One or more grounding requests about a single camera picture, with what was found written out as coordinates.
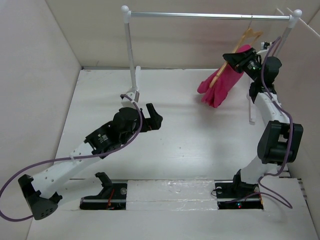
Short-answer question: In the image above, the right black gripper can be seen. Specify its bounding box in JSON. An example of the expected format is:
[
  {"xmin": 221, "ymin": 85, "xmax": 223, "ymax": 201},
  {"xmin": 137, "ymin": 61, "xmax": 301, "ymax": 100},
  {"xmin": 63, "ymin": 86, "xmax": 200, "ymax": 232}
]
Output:
[{"xmin": 223, "ymin": 47, "xmax": 262, "ymax": 83}]

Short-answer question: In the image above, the wooden clothes hanger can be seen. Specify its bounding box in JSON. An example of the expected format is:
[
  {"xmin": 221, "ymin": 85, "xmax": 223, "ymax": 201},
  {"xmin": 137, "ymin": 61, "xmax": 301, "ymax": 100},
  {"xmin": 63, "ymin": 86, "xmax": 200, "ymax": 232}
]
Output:
[{"xmin": 208, "ymin": 14, "xmax": 264, "ymax": 89}]

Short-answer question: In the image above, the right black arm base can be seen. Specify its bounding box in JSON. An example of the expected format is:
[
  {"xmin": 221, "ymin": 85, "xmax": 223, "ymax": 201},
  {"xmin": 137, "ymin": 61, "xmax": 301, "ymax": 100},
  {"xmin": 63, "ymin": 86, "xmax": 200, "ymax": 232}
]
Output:
[{"xmin": 211, "ymin": 174, "xmax": 264, "ymax": 210}]

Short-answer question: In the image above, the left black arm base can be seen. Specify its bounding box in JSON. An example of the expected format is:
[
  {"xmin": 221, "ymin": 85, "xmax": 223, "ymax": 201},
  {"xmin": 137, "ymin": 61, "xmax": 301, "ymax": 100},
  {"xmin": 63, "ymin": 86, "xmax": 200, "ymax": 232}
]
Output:
[{"xmin": 79, "ymin": 172, "xmax": 128, "ymax": 211}]

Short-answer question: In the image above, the white metal clothes rack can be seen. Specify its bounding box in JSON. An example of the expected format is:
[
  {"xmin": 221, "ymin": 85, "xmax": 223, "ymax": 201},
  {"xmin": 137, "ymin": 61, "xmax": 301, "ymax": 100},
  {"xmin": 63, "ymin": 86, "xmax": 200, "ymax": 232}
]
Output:
[{"xmin": 120, "ymin": 6, "xmax": 303, "ymax": 125}]

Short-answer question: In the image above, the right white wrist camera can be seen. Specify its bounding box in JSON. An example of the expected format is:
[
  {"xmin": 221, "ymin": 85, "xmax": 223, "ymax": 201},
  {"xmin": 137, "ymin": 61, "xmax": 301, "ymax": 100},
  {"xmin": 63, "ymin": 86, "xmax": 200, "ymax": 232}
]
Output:
[{"xmin": 257, "ymin": 41, "xmax": 273, "ymax": 55}]

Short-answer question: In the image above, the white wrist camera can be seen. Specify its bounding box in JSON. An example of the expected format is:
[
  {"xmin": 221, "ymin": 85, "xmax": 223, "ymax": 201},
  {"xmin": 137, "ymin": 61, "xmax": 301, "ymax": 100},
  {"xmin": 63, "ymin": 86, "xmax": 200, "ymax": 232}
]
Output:
[
  {"xmin": 120, "ymin": 90, "xmax": 140, "ymax": 105},
  {"xmin": 257, "ymin": 41, "xmax": 273, "ymax": 55}
]

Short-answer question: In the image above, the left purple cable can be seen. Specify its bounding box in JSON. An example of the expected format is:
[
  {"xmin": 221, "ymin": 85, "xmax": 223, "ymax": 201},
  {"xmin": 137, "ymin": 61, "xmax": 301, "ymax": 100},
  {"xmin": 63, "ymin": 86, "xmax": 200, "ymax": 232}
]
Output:
[{"xmin": 0, "ymin": 94, "xmax": 144, "ymax": 223}]

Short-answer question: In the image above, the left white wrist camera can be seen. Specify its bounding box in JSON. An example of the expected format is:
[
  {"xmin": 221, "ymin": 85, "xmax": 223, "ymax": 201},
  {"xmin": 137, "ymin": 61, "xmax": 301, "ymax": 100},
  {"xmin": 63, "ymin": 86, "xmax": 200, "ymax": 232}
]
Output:
[{"xmin": 120, "ymin": 90, "xmax": 140, "ymax": 105}]

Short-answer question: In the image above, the aluminium table edge rail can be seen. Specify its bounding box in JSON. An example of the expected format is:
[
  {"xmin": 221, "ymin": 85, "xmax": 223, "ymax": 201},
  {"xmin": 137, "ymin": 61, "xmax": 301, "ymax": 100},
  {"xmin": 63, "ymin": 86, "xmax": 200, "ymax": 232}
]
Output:
[{"xmin": 81, "ymin": 66, "xmax": 217, "ymax": 71}]

